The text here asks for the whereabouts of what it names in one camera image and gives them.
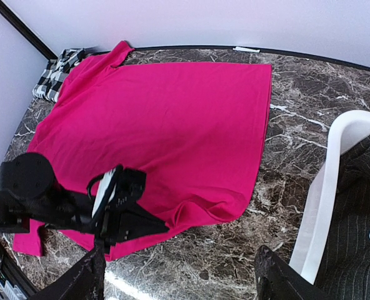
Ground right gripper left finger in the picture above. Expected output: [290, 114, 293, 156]
[30, 241, 106, 300]

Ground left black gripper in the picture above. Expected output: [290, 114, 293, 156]
[95, 203, 169, 250]

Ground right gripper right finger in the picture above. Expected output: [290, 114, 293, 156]
[254, 246, 331, 300]

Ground red garment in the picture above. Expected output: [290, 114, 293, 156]
[27, 41, 272, 261]

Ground black white checkered shirt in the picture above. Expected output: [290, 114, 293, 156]
[32, 48, 91, 103]

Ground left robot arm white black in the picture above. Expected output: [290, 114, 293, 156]
[0, 152, 169, 252]

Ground white plastic laundry bin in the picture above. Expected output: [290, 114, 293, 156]
[289, 110, 370, 284]

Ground dark pinstriped button shirt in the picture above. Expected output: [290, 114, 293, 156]
[312, 126, 370, 300]

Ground black rear table edge strip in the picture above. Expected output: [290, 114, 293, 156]
[135, 45, 370, 72]

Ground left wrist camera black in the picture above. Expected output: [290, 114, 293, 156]
[86, 164, 147, 223]

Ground black front rail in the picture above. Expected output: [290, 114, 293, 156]
[0, 242, 38, 299]

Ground left black frame post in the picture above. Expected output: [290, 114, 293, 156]
[0, 0, 58, 61]

